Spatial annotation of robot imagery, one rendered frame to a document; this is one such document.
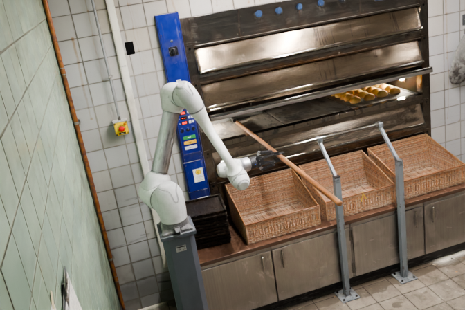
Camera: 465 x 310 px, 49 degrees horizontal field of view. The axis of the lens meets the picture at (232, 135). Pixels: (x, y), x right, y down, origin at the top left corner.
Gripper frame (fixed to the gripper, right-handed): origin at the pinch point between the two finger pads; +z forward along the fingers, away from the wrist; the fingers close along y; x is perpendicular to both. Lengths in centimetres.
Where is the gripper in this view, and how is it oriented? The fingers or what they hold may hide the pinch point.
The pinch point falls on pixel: (279, 156)
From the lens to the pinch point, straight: 326.3
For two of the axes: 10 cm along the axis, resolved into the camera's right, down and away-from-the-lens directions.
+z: 9.5, -2.2, 2.4
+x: 2.9, 2.6, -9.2
